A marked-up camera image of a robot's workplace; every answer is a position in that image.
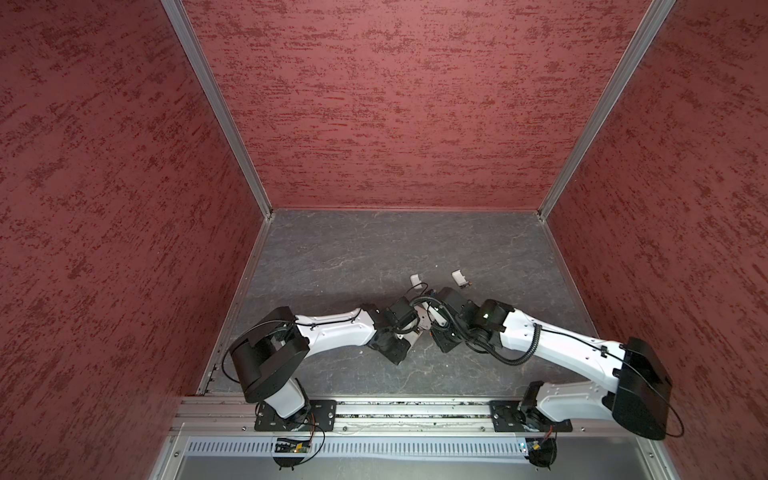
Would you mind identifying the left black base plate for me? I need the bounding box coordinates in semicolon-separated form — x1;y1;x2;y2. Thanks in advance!
254;399;338;432

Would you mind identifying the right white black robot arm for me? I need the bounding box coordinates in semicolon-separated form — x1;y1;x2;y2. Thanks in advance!
412;288;678;440

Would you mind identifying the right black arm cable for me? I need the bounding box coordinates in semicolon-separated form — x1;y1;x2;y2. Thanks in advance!
407;283;544;367

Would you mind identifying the left aluminium corner post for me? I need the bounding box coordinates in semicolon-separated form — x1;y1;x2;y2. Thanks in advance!
161;0;273;221

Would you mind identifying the right aluminium corner post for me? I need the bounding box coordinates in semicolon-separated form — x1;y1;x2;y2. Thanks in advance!
538;0;676;223

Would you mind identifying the white battery cover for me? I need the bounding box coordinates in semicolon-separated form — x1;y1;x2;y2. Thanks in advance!
451;270;471;288

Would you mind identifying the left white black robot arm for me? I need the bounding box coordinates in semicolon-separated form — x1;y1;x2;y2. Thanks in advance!
221;297;421;430

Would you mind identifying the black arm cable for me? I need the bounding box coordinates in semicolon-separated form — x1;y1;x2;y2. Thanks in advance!
220;317;295;385
407;283;544;367

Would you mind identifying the aluminium corner post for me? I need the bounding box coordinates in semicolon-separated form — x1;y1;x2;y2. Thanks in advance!
161;0;273;221
538;0;676;223

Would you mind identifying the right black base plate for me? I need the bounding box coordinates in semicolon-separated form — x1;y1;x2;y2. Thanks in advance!
489;400;573;434

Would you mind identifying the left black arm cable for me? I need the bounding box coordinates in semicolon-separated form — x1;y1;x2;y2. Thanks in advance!
220;317;295;385

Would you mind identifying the white AC remote control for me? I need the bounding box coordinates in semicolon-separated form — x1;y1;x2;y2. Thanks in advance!
415;306;448;330

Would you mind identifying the white slotted cable duct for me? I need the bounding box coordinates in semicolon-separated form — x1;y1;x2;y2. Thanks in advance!
184;436;528;462

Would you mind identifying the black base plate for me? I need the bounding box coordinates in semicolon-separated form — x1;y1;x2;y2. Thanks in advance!
254;399;338;432
489;400;573;434

